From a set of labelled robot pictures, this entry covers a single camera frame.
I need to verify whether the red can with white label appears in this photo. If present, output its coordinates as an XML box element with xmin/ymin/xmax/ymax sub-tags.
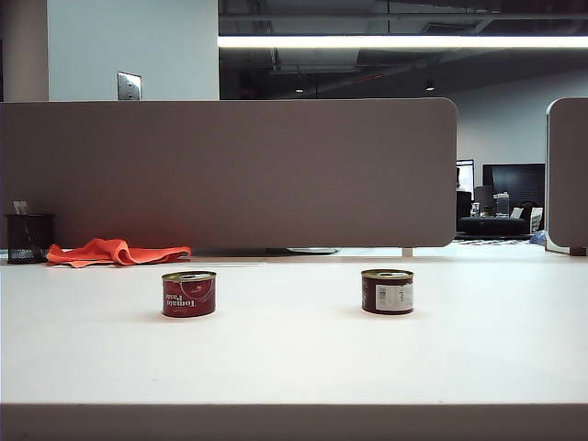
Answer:
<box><xmin>360</xmin><ymin>268</ymin><xmax>415</xmax><ymax>316</ymax></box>

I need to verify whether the red Tomato Paste can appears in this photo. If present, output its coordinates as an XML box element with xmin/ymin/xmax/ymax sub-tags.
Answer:
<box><xmin>161</xmin><ymin>270</ymin><xmax>218</xmax><ymax>319</ymax></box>

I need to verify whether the large grey desk partition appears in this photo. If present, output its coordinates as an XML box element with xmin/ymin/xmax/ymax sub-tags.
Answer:
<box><xmin>0</xmin><ymin>96</ymin><xmax>459</xmax><ymax>250</ymax></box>

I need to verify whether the white framed monitor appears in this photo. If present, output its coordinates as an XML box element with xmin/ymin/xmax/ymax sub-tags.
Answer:
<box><xmin>456</xmin><ymin>158</ymin><xmax>475</xmax><ymax>194</ymax></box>

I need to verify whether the orange cloth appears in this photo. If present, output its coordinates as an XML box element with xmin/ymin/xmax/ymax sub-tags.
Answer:
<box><xmin>45</xmin><ymin>237</ymin><xmax>192</xmax><ymax>268</ymax></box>

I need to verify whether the black round sofa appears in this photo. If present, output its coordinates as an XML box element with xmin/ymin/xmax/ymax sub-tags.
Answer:
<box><xmin>458</xmin><ymin>215</ymin><xmax>530</xmax><ymax>237</ymax></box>

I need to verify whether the long ceiling light strip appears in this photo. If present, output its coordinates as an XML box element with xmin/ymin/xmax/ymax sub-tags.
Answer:
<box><xmin>217</xmin><ymin>34</ymin><xmax>588</xmax><ymax>50</ymax></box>

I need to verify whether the black mesh pen holder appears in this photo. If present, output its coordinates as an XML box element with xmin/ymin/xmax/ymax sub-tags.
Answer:
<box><xmin>4</xmin><ymin>212</ymin><xmax>56</xmax><ymax>265</ymax></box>

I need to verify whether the narrow grey desk partition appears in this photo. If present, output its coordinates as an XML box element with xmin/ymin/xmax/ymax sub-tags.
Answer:
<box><xmin>545</xmin><ymin>96</ymin><xmax>588</xmax><ymax>256</ymax></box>

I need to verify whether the metal wall switch plate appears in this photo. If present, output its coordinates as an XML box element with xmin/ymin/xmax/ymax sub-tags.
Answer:
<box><xmin>117</xmin><ymin>71</ymin><xmax>142</xmax><ymax>101</ymax></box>

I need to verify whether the large black wall screen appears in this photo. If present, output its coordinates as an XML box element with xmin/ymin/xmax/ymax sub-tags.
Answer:
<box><xmin>481</xmin><ymin>163</ymin><xmax>547</xmax><ymax>208</ymax></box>

